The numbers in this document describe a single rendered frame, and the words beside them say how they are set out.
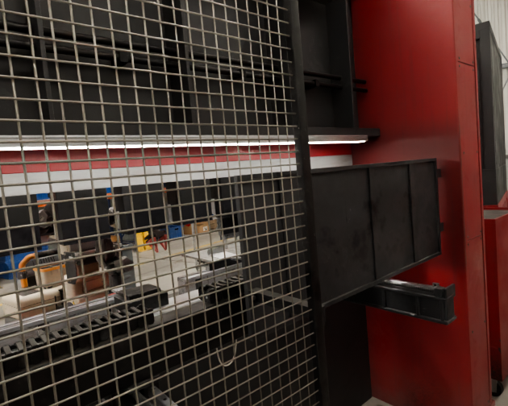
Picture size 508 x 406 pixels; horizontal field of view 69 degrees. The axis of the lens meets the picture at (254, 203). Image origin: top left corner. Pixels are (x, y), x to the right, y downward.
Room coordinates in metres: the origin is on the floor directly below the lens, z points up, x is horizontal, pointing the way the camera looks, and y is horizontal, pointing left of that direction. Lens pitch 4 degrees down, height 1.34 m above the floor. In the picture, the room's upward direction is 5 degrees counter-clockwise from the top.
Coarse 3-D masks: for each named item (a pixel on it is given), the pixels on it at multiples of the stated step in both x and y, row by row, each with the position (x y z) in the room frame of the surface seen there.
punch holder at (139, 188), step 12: (120, 192) 1.26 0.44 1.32; (132, 192) 1.27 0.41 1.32; (120, 204) 1.27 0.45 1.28; (144, 204) 1.29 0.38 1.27; (156, 204) 1.32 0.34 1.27; (120, 216) 1.29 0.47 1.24; (144, 216) 1.29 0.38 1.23; (156, 216) 1.32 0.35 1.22; (120, 228) 1.29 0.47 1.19; (132, 228) 1.26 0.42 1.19; (156, 228) 1.31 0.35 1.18
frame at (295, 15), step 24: (288, 0) 0.75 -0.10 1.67; (288, 24) 0.75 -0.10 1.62; (312, 192) 0.76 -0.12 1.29; (312, 216) 0.75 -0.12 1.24; (312, 240) 0.75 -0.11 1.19; (312, 264) 0.74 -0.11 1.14; (312, 288) 0.74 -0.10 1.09; (312, 312) 0.75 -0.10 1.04; (312, 336) 0.75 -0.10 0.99; (312, 360) 0.76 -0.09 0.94
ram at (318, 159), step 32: (0, 160) 1.04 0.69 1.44; (32, 160) 1.09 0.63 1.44; (128, 160) 1.27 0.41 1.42; (160, 160) 1.34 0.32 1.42; (192, 160) 1.42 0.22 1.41; (224, 160) 1.52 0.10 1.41; (256, 160) 1.63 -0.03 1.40; (288, 160) 1.75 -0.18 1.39; (320, 160) 1.90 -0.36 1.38; (0, 192) 1.03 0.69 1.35; (32, 192) 1.08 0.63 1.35
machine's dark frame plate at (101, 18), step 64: (64, 0) 1.12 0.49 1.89; (128, 0) 1.25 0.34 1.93; (192, 0) 1.40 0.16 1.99; (320, 0) 1.76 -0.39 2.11; (0, 64) 1.01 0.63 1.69; (64, 64) 1.11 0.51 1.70; (128, 64) 1.23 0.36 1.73; (256, 64) 1.50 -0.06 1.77; (320, 64) 1.85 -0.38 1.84; (0, 128) 0.89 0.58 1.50; (128, 128) 1.09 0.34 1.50; (192, 128) 1.22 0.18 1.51; (256, 128) 1.40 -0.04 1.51; (320, 128) 1.63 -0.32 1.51
